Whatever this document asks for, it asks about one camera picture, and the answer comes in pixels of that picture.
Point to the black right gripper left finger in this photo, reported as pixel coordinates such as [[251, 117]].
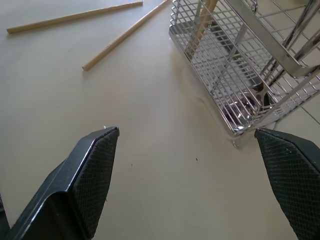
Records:
[[75, 190]]

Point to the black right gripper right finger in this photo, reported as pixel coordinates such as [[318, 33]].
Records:
[[295, 175]]

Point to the metal spoon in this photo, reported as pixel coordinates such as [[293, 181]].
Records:
[[246, 102]]

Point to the wooden chopstick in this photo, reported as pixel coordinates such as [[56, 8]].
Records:
[[201, 30], [125, 35], [75, 17]]

